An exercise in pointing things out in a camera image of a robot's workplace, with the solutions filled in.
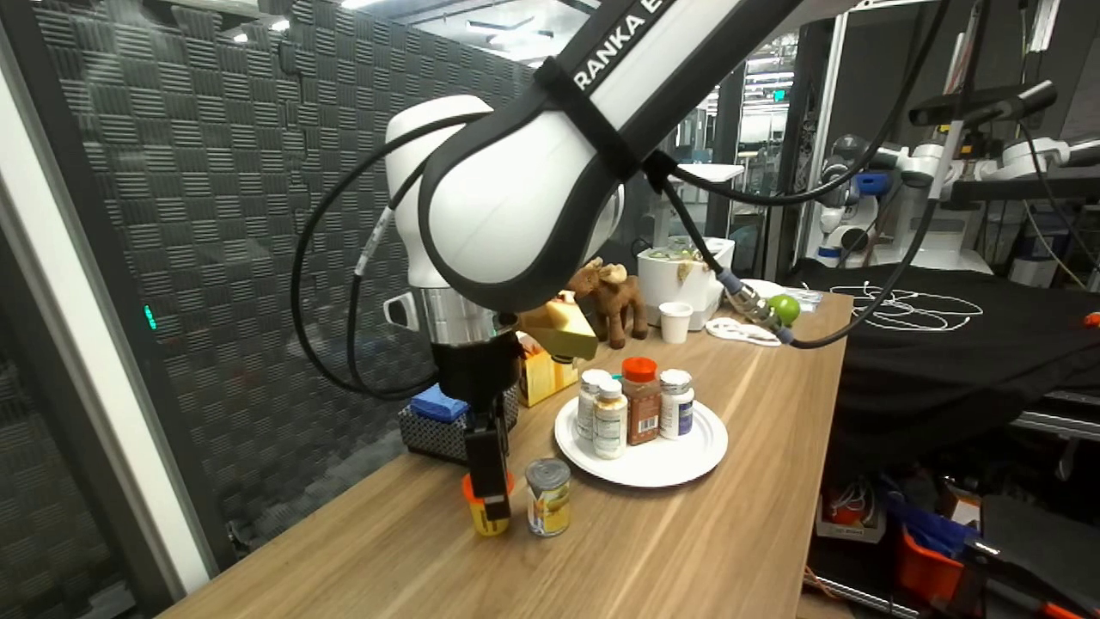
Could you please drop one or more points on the black covered table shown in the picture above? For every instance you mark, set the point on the black covered table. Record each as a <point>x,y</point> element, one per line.
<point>974,366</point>

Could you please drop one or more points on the blue sponge cloth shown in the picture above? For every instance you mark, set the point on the blue sponge cloth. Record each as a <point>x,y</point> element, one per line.
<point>437,404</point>

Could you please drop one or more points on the white bottle blue label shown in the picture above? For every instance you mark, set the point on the white bottle blue label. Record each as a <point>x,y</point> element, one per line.
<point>611,421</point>

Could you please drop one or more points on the white ringed object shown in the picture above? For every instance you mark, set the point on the white ringed object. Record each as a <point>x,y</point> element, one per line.
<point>742,331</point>

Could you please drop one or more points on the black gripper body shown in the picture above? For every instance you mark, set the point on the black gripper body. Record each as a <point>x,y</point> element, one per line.
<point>477,381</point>

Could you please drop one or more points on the white paper cup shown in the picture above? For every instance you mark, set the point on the white paper cup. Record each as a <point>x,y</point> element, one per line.
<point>675,326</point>

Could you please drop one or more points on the small can silver lid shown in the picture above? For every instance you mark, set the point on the small can silver lid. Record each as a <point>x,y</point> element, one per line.
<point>549,500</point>

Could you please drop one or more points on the grey woven box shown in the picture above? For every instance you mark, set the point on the grey woven box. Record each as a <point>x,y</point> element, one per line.
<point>423,436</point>

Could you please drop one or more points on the brown moose plushie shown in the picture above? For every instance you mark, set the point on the brown moose plushie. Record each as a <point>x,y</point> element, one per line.
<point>613,301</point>

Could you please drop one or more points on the white paper plate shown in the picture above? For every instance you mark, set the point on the white paper plate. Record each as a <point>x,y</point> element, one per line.
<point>690,467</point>

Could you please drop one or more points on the orange lid yellow tub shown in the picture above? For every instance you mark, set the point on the orange lid yellow tub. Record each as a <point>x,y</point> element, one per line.
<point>491,524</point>

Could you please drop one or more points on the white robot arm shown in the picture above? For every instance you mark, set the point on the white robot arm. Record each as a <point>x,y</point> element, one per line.
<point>516,218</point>

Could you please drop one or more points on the orange cap spice bottle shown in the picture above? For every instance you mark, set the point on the orange cap spice bottle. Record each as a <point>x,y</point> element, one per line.
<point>641,404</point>

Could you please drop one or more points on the grey white appliance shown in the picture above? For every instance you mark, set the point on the grey white appliance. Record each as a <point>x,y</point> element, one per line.
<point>670,280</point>

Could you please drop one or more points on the red bin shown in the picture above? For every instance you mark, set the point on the red bin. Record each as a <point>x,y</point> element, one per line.
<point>931,569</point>

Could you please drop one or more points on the white bottle dark label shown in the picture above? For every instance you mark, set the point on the white bottle dark label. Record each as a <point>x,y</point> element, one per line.
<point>677,404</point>

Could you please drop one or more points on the open yellow orange carton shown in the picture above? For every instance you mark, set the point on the open yellow orange carton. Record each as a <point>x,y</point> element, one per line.
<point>542,381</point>

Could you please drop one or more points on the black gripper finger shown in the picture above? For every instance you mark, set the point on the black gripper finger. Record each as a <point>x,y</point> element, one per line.
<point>486,467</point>

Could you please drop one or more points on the black overhead bar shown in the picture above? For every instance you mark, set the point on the black overhead bar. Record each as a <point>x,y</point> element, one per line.
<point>984,106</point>

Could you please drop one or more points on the green round fruit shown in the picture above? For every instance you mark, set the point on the green round fruit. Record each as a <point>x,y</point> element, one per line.
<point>780,309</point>

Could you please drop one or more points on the white blue background machine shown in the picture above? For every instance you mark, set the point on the white blue background machine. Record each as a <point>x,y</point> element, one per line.
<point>854,202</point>

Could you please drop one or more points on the tan wrist camera box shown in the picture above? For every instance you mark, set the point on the tan wrist camera box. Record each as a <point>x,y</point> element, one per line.
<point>557,329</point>

